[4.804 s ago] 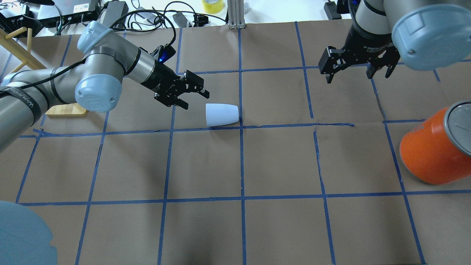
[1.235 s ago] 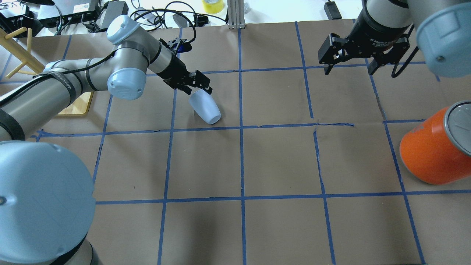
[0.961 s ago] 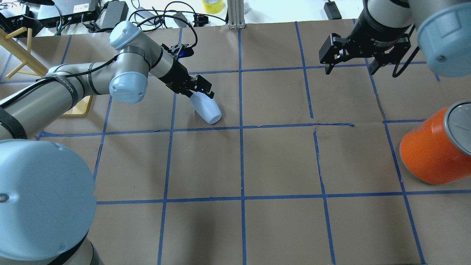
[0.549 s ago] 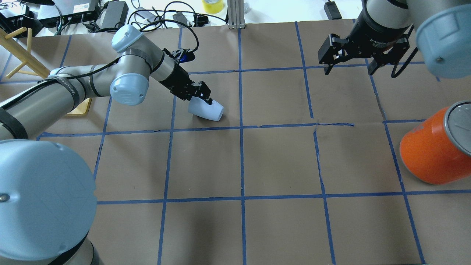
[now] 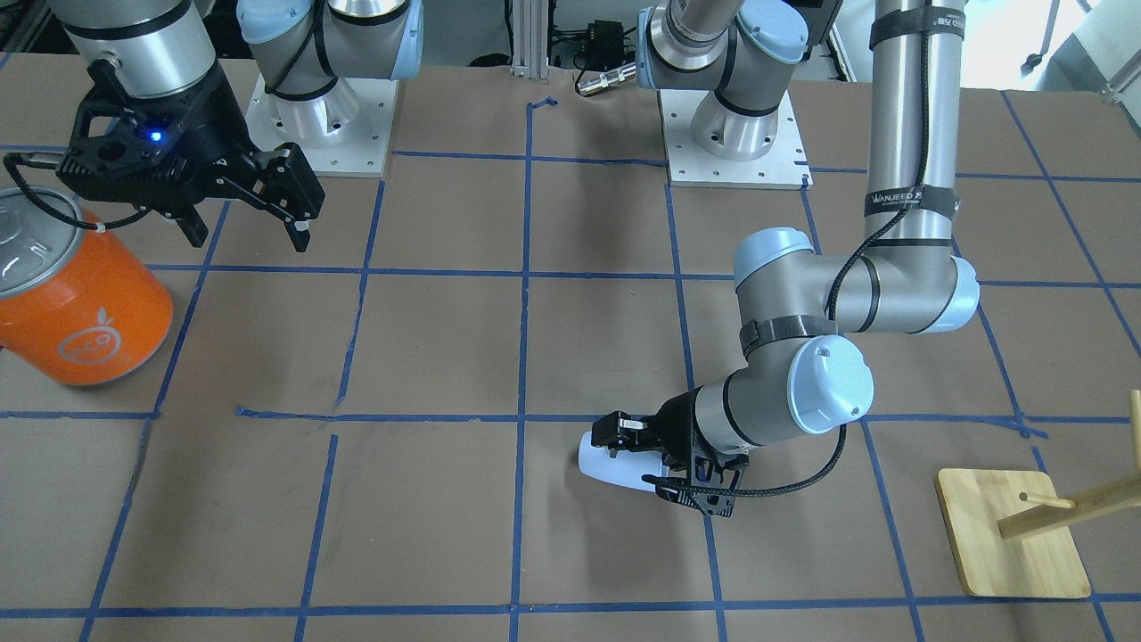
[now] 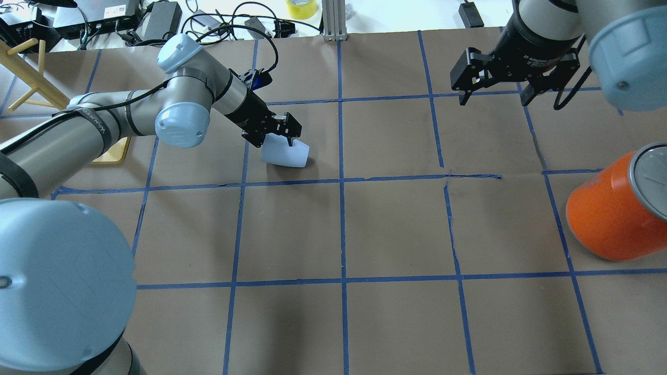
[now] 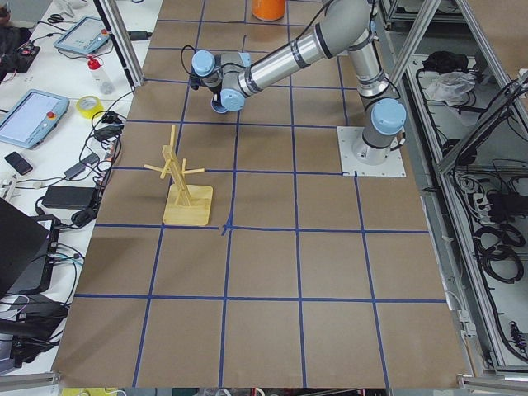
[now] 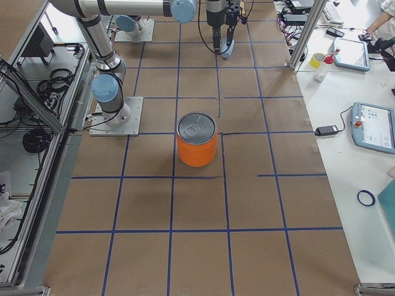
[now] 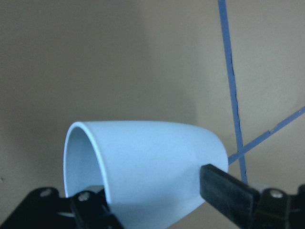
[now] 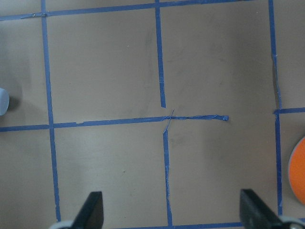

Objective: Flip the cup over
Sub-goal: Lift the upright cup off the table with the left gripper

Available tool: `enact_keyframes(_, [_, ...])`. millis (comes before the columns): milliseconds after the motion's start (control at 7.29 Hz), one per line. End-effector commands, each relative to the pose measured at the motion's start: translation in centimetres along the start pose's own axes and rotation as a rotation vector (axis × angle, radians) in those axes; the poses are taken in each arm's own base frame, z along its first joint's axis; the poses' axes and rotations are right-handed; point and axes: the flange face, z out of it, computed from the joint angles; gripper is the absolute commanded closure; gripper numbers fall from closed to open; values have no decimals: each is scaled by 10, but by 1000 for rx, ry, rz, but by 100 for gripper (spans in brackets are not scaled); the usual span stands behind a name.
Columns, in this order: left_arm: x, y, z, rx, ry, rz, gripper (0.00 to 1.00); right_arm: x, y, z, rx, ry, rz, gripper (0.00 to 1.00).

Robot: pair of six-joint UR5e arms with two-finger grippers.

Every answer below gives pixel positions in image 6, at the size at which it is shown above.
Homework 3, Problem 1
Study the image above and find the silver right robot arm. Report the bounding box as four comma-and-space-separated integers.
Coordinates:
450, 1, 666, 111

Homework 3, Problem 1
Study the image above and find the orange can with silver lid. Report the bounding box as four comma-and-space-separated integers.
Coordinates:
565, 142, 666, 262

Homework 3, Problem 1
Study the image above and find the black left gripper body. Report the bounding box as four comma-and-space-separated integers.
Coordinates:
235, 92, 302, 148

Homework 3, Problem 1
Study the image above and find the light blue plastic cup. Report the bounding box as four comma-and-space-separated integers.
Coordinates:
261, 134, 310, 168

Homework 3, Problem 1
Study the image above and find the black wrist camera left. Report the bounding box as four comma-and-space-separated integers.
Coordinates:
239, 69, 273, 92

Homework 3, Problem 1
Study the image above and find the black power adapter brick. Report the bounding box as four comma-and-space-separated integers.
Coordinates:
458, 1, 485, 29

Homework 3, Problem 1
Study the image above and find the aluminium frame post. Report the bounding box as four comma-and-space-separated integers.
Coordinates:
322, 0, 349, 41

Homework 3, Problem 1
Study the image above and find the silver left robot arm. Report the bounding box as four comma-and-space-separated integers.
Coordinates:
1, 33, 310, 374

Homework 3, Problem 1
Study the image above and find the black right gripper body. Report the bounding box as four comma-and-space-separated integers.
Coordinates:
450, 15, 580, 93

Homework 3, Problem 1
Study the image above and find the wooden cup rack stand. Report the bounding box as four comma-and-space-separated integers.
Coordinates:
2, 40, 129, 169

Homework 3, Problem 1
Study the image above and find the yellow tape roll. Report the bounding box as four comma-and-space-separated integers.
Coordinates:
285, 0, 317, 20

